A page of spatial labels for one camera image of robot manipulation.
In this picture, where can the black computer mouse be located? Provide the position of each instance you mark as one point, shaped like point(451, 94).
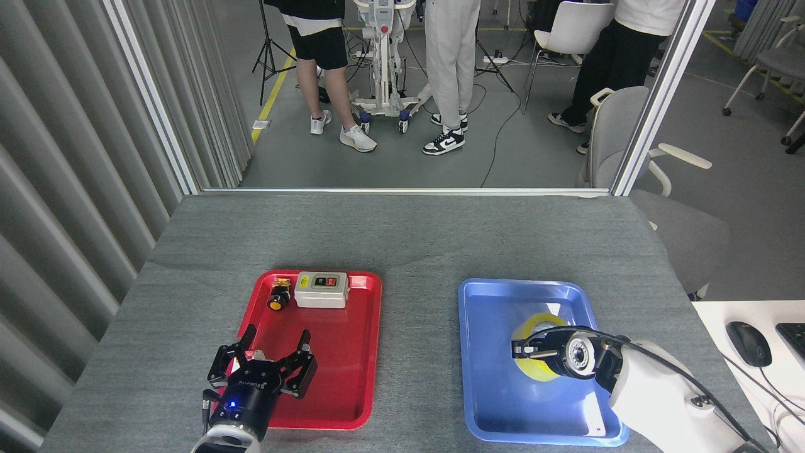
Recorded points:
point(748, 345)

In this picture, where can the white stand on wheels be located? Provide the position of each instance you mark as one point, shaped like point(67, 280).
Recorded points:
point(382, 56)

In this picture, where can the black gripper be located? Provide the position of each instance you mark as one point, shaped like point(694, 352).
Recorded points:
point(551, 353)
point(248, 402)

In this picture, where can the black orange push button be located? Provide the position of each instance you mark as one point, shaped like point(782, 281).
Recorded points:
point(277, 298)

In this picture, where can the black tripod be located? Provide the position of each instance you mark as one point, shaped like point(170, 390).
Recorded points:
point(500, 75)
point(269, 53)

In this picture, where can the grey switch box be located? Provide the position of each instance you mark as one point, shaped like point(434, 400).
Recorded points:
point(322, 297)

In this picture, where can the grey chair with white legs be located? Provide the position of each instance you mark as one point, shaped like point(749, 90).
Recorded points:
point(780, 63)

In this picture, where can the white desk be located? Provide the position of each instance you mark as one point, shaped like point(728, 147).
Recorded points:
point(723, 314)

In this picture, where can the silver frame rail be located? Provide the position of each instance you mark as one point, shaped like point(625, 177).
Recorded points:
point(402, 191)

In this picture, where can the grey office chair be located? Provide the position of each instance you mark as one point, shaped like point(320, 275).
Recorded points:
point(619, 126)

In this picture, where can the yellow tape roll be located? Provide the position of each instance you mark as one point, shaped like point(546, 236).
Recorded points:
point(534, 371)

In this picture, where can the red plastic tray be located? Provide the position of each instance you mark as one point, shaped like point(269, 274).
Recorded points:
point(346, 377)

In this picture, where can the white plastic chair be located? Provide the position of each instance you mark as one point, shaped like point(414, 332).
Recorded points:
point(575, 28)

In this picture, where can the person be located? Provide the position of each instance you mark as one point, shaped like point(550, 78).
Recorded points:
point(314, 44)
point(616, 63)
point(449, 56)

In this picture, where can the black keyboard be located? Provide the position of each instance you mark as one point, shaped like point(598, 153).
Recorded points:
point(795, 340)

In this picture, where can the blue bin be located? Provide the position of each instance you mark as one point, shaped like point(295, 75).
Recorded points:
point(745, 9)

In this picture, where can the white power strip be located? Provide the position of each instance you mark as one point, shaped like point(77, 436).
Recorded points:
point(495, 60)

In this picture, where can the silver frame post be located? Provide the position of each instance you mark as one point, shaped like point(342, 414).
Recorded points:
point(154, 100)
point(660, 100)

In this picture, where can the white floor plate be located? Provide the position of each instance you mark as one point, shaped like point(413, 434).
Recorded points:
point(261, 124)

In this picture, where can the blue plastic tray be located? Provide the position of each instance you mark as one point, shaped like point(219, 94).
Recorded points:
point(490, 390)

